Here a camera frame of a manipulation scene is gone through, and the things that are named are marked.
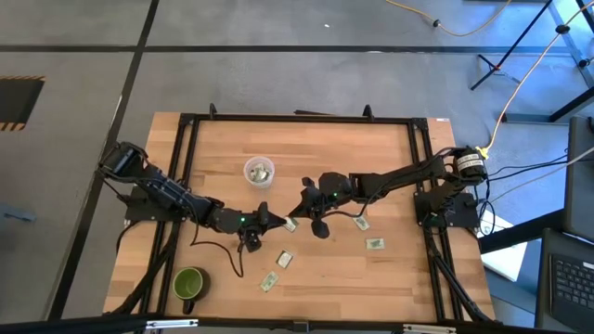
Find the black cable bundle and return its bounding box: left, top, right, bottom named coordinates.
left=482, top=147, right=571, bottom=224

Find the black metal table frame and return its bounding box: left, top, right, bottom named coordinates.
left=105, top=102, right=497, bottom=325

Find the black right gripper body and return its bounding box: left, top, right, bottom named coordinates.
left=302, top=176, right=331, bottom=240

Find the yellow extension cord with plug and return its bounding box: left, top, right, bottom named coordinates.
left=475, top=0, right=594, bottom=161

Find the black laptop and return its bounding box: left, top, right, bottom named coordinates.
left=536, top=227, right=594, bottom=333

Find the black left camera cable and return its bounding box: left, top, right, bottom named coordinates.
left=188, top=217, right=246, bottom=278

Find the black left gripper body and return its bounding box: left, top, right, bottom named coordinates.
left=231, top=202, right=271, bottom=254

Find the dark grey monitor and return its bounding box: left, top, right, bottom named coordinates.
left=563, top=115, right=594, bottom=243

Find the black bar with silver brackets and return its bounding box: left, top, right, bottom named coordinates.
left=0, top=314, right=594, bottom=334

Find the yellow cord with black ball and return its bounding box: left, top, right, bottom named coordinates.
left=384, top=0, right=513, bottom=38

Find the black right camera cable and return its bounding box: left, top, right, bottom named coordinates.
left=319, top=185, right=386, bottom=219

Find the black floor hatch striped border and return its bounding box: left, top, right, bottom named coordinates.
left=0, top=75, right=46, bottom=132

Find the clear plastic cup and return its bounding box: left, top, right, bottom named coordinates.
left=243, top=155, right=276, bottom=189

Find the green ceramic mug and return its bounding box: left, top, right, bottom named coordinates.
left=172, top=266, right=211, bottom=315

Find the blue object on floor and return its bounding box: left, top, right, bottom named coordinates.
left=0, top=203, right=37, bottom=225

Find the grey cable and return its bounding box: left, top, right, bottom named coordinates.
left=491, top=147, right=594, bottom=201

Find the white board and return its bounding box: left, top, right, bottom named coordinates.
left=479, top=209, right=529, bottom=283

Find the black metal stand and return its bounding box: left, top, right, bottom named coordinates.
left=470, top=0, right=594, bottom=124

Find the black camera cable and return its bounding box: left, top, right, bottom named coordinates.
left=188, top=217, right=246, bottom=278
left=319, top=185, right=386, bottom=219

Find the black desk beam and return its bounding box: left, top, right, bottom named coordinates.
left=477, top=207, right=568, bottom=255

